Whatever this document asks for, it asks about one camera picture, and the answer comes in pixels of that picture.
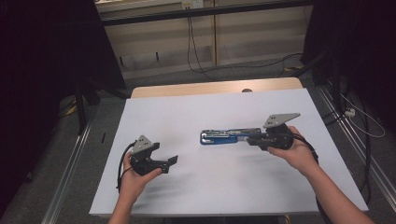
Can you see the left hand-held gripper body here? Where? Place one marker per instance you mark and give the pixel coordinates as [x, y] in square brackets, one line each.
[141, 158]

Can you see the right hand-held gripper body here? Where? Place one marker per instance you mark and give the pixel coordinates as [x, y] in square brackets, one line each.
[278, 138]

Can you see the blue stapler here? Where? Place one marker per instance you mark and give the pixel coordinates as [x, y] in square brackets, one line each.
[218, 138]

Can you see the person's right hand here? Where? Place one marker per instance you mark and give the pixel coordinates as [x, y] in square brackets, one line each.
[299, 155]

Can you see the person's left hand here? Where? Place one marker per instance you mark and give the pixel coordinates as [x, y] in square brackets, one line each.
[132, 183]

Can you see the white table mat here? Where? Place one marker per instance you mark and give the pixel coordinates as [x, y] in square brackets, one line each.
[218, 180]

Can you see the wooden table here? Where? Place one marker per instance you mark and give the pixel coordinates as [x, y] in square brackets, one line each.
[202, 88]

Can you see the white power strip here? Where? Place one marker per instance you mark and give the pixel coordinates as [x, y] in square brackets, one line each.
[349, 112]

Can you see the black stand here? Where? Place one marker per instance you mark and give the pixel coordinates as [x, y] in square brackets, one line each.
[82, 105]
[334, 77]

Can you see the black curtain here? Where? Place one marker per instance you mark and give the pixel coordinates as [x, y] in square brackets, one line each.
[358, 46]
[46, 62]

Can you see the wooden shelf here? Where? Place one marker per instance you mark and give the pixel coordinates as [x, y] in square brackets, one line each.
[202, 13]

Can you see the aluminium floor rail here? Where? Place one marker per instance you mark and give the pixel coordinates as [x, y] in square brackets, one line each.
[65, 174]
[358, 140]

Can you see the white wall socket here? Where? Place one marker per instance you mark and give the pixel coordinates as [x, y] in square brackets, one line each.
[193, 3]

